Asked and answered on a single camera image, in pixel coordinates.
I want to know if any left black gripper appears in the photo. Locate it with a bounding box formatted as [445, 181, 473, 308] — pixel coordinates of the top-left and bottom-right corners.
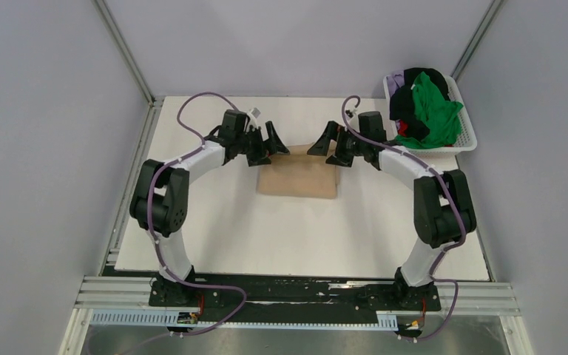
[234, 121, 288, 167]

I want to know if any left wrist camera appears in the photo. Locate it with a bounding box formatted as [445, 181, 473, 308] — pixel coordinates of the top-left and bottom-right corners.
[246, 107, 261, 129]

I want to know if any black t shirt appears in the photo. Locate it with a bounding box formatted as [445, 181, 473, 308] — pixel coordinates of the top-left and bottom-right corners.
[389, 67, 449, 142]

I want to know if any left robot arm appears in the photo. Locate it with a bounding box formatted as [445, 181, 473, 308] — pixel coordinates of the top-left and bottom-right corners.
[129, 109, 290, 306]

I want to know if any lavender t shirt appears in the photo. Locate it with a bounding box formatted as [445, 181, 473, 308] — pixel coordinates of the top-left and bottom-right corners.
[387, 70, 405, 95]

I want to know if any red garment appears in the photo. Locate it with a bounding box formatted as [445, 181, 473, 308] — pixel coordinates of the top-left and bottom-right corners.
[395, 120, 409, 137]

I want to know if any aluminium frame post left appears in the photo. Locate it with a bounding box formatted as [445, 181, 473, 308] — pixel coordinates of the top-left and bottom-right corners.
[92, 0, 155, 107]

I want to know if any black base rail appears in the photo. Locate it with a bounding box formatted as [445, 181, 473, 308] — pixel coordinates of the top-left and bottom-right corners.
[149, 272, 442, 321]

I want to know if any aluminium frame post right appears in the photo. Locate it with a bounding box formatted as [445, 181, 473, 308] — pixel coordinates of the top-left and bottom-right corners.
[450, 0, 506, 81]

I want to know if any green t shirt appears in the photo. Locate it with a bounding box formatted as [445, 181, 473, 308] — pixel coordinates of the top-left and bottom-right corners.
[396, 72, 464, 149]

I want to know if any beige t shirt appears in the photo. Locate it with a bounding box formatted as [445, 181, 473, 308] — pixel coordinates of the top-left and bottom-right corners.
[257, 144, 340, 199]

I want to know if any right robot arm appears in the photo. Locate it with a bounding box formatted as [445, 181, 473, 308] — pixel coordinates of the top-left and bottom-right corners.
[307, 111, 477, 309]

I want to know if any white slotted cable duct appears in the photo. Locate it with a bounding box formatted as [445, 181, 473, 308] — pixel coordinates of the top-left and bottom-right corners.
[89, 309, 399, 331]

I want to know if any aluminium frame post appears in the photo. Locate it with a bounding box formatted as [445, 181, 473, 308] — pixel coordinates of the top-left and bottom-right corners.
[450, 0, 506, 81]
[92, 0, 155, 107]

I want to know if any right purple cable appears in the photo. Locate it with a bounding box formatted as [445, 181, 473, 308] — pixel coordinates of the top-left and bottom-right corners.
[341, 95, 467, 285]

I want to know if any white plastic basket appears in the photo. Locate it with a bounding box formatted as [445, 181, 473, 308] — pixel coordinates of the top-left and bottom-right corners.
[382, 67, 477, 158]

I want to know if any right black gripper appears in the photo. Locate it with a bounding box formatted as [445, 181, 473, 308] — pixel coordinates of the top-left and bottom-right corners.
[308, 121, 368, 167]

